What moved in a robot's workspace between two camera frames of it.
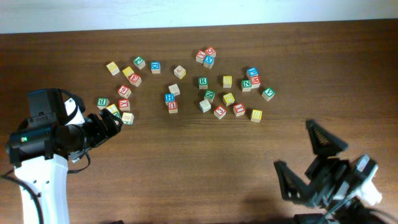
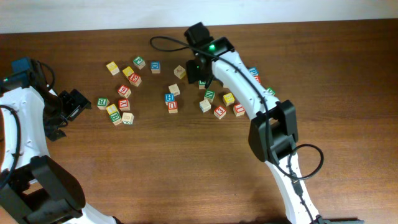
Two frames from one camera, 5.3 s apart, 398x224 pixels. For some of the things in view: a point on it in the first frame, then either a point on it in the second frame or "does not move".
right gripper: (288, 178) → (196, 73)
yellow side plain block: (180, 72) does not move
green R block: (203, 83) does not move
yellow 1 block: (112, 108) does not move
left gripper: (96, 131) → (72, 104)
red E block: (135, 79) does not move
